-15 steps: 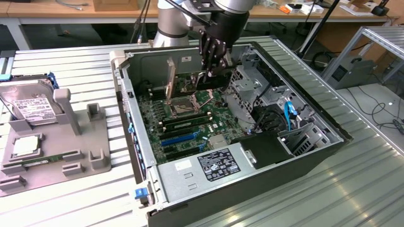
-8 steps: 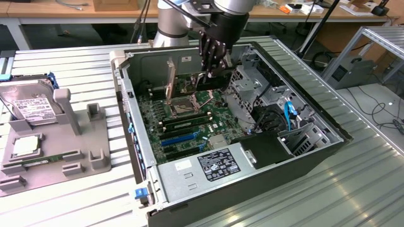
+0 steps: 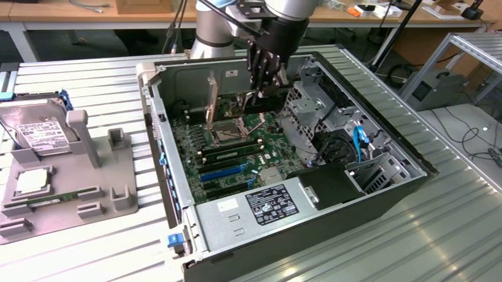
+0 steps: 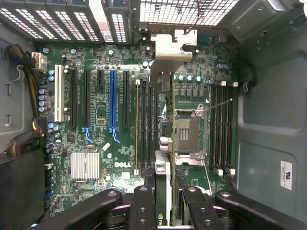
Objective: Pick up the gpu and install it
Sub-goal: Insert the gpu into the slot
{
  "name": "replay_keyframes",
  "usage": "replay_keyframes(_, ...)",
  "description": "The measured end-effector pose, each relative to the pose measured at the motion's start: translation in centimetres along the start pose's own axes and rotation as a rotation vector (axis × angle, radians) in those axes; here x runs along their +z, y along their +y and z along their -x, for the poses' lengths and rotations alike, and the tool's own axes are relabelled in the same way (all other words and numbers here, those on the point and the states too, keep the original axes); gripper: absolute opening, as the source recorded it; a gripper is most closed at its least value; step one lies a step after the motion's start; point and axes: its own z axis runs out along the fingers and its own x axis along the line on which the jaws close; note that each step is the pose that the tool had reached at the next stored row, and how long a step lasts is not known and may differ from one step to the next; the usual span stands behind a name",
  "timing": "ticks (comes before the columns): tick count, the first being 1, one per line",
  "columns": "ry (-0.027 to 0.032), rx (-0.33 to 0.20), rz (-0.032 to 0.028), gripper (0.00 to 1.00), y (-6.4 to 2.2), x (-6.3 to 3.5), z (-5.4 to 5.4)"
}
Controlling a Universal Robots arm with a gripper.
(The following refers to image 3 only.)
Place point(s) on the CPU socket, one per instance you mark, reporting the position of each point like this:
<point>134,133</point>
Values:
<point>231,136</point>

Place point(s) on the silver socket cover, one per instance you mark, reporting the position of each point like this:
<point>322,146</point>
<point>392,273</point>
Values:
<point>243,127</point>

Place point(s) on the silver hard disk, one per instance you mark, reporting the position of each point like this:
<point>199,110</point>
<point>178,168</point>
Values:
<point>35,129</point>

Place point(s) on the silver CPU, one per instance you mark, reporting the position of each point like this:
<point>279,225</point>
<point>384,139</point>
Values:
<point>34,182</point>

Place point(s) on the silver disk bay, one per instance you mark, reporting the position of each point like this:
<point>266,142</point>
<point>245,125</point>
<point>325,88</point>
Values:
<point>377,176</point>

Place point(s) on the tall cardboard box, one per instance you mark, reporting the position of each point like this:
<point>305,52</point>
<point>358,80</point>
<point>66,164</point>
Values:
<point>145,6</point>

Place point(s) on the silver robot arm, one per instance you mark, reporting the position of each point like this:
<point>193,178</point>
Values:
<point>214,29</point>

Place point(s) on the green RAM stick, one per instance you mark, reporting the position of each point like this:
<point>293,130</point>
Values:
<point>233,154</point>
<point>55,199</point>

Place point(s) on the thin locking lever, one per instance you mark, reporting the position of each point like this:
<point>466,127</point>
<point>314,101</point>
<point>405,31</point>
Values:
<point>257,124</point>
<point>203,110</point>

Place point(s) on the wooden workbench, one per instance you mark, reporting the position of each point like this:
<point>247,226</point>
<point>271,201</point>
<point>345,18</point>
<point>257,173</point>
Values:
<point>333,17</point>

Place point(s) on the aluminium frame table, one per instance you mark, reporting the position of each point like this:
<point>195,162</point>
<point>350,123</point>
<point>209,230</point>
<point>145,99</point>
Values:
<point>482,50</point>

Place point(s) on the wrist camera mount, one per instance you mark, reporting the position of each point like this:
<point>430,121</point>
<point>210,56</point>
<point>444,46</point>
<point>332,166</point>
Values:
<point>251,11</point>

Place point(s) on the small black device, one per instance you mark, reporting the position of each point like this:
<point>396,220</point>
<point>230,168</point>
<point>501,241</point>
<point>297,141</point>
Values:
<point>473,13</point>

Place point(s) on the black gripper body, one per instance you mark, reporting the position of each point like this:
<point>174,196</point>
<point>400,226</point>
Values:
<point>285,38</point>

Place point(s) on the blue expansion slot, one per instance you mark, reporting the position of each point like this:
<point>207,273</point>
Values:
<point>219,175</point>

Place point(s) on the silver chipset heatsink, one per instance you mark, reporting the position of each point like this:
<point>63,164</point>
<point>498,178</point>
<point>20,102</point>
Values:
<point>271,175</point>

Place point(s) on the white paper sheet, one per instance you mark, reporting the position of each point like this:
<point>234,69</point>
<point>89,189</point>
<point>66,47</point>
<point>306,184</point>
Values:
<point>444,14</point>

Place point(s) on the flat cardboard box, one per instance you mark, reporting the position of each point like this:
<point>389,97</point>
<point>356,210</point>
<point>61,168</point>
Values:
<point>450,4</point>

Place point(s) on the grey power supply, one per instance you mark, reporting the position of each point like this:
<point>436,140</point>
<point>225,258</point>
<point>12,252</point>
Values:
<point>227,223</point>

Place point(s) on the orange white carton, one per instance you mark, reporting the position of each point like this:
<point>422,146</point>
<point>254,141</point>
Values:
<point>353,11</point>

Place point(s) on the short black expansion slot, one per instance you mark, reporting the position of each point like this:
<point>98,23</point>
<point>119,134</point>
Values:
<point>211,186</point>

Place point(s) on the blue case latch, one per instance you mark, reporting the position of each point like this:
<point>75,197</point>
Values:
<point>174,241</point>

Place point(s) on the black tripod pole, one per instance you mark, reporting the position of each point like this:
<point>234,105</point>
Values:
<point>396,32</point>

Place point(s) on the perforated metal drive cage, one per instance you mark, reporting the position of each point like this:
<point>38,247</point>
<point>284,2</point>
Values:
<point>306,123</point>

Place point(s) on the open black PC case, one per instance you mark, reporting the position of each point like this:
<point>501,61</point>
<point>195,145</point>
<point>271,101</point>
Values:
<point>353,235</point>

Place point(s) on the green motherboard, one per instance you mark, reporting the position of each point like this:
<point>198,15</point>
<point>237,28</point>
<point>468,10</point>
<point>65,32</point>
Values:
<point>274,152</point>

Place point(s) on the long black expansion slot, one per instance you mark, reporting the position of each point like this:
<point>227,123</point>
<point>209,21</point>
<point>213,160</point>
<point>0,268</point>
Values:
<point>227,191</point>
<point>219,168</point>

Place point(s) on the grey parts rack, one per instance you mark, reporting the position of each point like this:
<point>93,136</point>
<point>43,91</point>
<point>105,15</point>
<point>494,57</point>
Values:
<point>78,182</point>

